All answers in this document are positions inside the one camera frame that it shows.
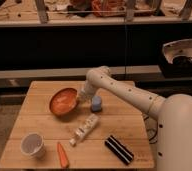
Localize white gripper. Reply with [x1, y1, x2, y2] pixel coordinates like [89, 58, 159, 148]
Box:
[78, 81, 97, 102]

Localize orange ceramic bowl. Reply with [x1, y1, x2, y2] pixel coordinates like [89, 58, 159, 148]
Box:
[49, 88, 78, 116]

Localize white robot base shell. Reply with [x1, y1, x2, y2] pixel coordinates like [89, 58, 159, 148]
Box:
[162, 38, 192, 64]

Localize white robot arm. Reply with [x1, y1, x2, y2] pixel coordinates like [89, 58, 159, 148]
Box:
[79, 66, 192, 171]

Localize clear plastic bottle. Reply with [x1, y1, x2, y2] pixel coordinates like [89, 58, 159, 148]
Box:
[69, 114, 99, 146]

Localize wooden table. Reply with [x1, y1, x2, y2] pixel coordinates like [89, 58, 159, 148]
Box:
[0, 81, 154, 170]

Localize orange carrot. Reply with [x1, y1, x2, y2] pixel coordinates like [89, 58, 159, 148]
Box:
[57, 142, 69, 169]

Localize black rectangular box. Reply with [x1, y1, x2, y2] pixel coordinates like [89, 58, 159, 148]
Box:
[104, 135, 134, 165]

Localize white paper cup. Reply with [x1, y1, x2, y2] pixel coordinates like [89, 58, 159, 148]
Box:
[20, 133, 46, 158]

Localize orange basket on shelf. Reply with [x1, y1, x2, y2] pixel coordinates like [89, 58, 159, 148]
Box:
[91, 0, 125, 17]

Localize black cable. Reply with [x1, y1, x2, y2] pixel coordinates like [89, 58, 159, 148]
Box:
[142, 113, 159, 145]

